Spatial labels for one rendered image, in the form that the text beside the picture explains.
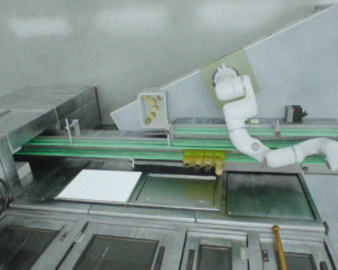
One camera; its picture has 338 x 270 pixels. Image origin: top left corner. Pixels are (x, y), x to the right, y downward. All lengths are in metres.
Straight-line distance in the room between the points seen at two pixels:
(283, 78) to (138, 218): 1.11
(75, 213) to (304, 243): 1.10
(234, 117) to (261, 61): 0.49
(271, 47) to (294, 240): 1.00
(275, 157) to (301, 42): 0.68
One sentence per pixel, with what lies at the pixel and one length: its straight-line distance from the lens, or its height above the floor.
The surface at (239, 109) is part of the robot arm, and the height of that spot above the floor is 1.17.
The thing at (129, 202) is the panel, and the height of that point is 1.31.
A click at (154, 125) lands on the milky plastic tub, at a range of 1.84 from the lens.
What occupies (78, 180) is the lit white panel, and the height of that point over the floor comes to 1.13.
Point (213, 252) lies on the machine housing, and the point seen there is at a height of 1.55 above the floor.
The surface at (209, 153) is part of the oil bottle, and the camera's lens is 1.64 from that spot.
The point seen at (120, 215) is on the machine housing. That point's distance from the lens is 1.50.
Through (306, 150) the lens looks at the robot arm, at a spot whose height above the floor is 1.12.
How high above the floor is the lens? 2.49
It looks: 64 degrees down
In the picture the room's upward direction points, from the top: 154 degrees counter-clockwise
